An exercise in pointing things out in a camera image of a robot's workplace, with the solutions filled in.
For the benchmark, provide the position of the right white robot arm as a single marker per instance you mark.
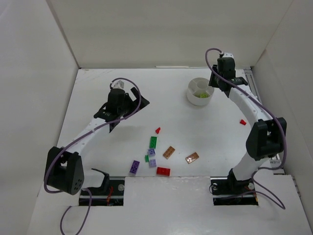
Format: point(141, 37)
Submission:
point(267, 134)

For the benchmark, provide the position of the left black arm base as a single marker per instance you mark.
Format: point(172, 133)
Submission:
point(101, 189)

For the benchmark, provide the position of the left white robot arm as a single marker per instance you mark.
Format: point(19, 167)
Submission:
point(64, 171)

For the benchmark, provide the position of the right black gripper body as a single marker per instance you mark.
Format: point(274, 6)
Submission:
point(213, 80)

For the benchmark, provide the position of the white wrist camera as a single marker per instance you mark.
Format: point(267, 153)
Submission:
point(118, 84)
point(226, 54)

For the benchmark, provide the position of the dark purple lego brick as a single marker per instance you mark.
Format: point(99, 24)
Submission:
point(134, 167)

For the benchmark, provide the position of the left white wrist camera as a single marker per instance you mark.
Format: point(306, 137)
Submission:
point(118, 84)

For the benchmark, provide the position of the brown orange lego plate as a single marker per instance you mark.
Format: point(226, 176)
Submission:
point(191, 158)

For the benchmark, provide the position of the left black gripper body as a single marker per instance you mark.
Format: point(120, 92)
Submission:
point(132, 103)

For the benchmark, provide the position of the white round divided container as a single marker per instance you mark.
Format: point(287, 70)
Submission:
point(202, 85)

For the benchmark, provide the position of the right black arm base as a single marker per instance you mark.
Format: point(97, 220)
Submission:
point(227, 191)

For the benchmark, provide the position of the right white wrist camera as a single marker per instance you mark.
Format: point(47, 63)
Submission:
point(226, 54)

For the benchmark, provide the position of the light purple lego brick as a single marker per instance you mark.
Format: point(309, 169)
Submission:
point(151, 152)

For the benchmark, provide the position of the red rectangular lego brick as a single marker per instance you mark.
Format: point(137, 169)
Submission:
point(163, 171)

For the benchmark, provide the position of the pale lavender lego brick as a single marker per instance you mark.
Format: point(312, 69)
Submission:
point(152, 163)

